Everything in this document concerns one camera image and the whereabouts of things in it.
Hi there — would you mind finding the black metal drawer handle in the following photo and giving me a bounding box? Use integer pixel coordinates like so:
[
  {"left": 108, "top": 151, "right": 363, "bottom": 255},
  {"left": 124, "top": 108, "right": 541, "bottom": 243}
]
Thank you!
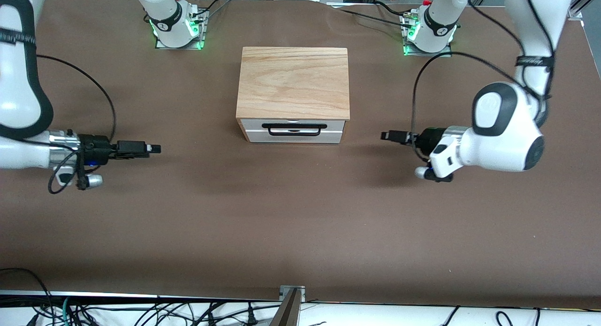
[{"left": 262, "top": 123, "right": 328, "bottom": 137}]

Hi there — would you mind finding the white-fronted wooden drawer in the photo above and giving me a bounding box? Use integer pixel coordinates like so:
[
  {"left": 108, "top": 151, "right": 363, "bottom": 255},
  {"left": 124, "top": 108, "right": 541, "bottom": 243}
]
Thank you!
[{"left": 239, "top": 119, "right": 347, "bottom": 144}]

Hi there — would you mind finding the light wooden drawer cabinet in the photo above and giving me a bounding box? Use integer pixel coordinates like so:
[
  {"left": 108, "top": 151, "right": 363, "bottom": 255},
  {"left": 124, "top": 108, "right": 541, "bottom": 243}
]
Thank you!
[{"left": 236, "top": 47, "right": 351, "bottom": 122}]

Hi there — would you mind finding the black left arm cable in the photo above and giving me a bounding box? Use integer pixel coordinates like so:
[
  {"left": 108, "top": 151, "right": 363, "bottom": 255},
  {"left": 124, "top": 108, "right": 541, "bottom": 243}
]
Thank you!
[{"left": 411, "top": 0, "right": 555, "bottom": 163}]

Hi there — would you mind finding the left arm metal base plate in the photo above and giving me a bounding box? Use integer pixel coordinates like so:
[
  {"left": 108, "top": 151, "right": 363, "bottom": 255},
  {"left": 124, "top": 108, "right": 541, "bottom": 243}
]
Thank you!
[{"left": 402, "top": 14, "right": 453, "bottom": 57}]

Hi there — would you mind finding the long black table cable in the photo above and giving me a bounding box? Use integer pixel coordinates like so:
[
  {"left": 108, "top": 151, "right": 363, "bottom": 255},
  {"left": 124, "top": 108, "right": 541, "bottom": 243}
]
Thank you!
[{"left": 337, "top": 8, "right": 414, "bottom": 28}]

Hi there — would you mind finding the short black table cable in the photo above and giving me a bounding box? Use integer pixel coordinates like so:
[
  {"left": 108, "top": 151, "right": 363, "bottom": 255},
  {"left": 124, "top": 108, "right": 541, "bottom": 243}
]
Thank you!
[{"left": 373, "top": 1, "right": 411, "bottom": 16}]

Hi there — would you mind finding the black looped floor cable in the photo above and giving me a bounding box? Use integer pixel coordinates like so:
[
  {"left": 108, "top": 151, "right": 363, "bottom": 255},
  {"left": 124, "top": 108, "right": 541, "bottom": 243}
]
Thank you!
[{"left": 0, "top": 268, "right": 53, "bottom": 326}]

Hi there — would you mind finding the teal floor cable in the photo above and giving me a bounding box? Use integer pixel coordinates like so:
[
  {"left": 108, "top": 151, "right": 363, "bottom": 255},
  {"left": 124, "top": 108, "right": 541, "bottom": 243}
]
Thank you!
[{"left": 60, "top": 295, "right": 75, "bottom": 326}]

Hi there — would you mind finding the thin black floor cable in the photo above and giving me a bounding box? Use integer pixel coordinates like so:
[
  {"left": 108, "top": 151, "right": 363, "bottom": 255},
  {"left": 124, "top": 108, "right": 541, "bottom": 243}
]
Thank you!
[{"left": 440, "top": 306, "right": 462, "bottom": 326}]

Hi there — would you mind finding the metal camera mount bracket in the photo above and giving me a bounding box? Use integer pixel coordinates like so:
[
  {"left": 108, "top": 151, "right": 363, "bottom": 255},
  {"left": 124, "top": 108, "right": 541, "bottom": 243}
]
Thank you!
[{"left": 270, "top": 285, "right": 306, "bottom": 326}]

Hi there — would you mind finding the aluminium frame profile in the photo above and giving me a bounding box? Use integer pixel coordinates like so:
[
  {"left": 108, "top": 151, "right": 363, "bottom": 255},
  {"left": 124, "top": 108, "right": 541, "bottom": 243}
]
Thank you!
[{"left": 567, "top": 0, "right": 593, "bottom": 20}]

